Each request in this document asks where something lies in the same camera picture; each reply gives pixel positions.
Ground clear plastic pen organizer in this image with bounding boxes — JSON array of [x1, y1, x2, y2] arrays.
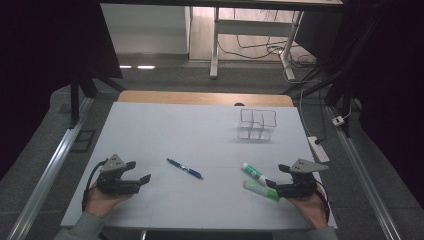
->
[[236, 108, 278, 142]]

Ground white desk frame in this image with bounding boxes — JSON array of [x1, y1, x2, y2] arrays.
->
[[209, 6, 305, 81]]

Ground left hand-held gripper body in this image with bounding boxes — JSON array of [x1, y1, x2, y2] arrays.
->
[[95, 153, 142, 196]]

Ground wooden table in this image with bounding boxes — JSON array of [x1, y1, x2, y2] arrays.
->
[[117, 89, 295, 108]]

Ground black rectangular floor frame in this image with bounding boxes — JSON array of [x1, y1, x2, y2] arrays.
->
[[70, 129, 97, 154]]

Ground white green glue stick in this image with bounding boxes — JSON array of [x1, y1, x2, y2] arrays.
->
[[241, 162, 269, 187]]

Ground person's right hand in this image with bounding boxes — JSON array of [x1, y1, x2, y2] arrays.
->
[[285, 185, 330, 230]]

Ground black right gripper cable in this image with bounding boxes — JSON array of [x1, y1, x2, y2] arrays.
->
[[314, 181, 331, 223]]

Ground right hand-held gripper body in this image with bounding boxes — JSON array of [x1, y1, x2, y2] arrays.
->
[[275, 158, 330, 200]]

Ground green capped translucent marker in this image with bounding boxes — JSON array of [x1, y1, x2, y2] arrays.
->
[[242, 179, 281, 203]]

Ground white power strip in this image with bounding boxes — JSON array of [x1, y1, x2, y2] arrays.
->
[[306, 135, 331, 164]]

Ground person's left hand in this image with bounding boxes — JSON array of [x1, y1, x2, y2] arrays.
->
[[84, 185, 134, 220]]

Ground black metal stand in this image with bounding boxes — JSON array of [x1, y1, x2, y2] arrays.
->
[[67, 64, 127, 130], [282, 56, 355, 138]]

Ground aluminium rail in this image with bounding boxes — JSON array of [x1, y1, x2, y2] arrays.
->
[[6, 96, 95, 240], [325, 105, 403, 240]]

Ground blue pen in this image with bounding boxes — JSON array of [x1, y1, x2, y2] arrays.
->
[[166, 158, 204, 181]]

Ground black floor cables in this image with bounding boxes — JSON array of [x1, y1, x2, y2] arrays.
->
[[217, 9, 318, 85]]

